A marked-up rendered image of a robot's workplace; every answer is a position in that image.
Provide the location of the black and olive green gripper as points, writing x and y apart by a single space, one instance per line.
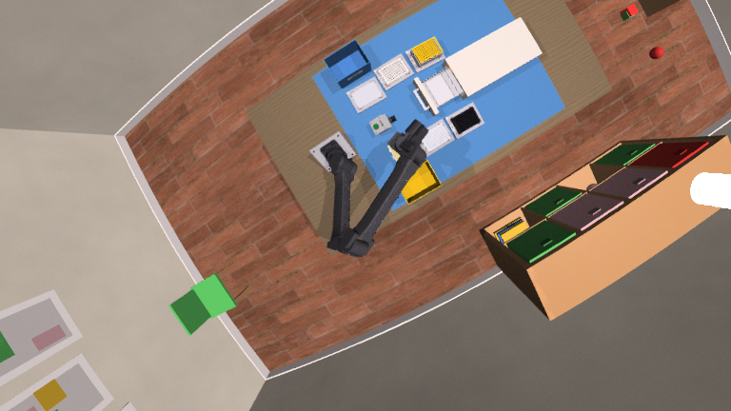
392 142

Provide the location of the blue bench mat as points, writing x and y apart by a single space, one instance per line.
510 106

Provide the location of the yellow open-top bin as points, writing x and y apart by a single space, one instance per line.
421 183

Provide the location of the blue open-top box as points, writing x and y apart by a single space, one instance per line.
346 60

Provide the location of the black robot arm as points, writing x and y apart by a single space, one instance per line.
344 170

